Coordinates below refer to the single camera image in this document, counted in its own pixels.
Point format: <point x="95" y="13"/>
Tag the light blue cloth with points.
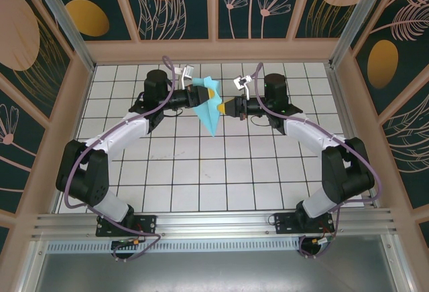
<point x="209" y="118"/>

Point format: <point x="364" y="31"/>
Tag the aluminium corner post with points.
<point x="65" y="20"/>
<point x="357" y="20"/>

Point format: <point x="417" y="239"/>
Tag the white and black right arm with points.
<point x="308" y="134"/>

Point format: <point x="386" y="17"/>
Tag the long aluminium mounting rail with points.
<point x="214" y="223"/>

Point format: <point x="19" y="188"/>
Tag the grey metal sheet panel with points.
<point x="214" y="272"/>

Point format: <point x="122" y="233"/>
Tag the aluminium side rail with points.
<point x="338" y="91"/>

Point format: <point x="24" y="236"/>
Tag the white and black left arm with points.
<point x="127" y="131"/>

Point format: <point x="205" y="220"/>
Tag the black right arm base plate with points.
<point x="285" y="223"/>

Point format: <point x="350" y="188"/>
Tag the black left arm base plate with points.
<point x="147" y="225"/>

